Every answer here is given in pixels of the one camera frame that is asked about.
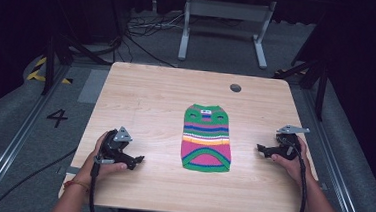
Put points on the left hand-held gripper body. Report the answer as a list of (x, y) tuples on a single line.
[(113, 146)]

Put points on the metal floor rail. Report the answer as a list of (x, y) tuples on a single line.
[(12, 147), (335, 169)]

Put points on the grey table grommet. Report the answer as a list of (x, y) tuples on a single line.
[(235, 88)]

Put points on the striped knitted pet sweater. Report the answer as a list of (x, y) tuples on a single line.
[(207, 139)]

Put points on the person's left hand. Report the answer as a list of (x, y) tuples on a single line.
[(103, 171)]

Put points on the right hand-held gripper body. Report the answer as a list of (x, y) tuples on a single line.
[(288, 144)]

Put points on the white metal table frame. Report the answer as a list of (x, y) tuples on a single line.
[(229, 12)]

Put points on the person's right hand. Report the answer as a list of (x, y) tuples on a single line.
[(293, 167)]

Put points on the black metal stand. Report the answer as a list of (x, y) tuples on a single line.
[(318, 78), (50, 63)]

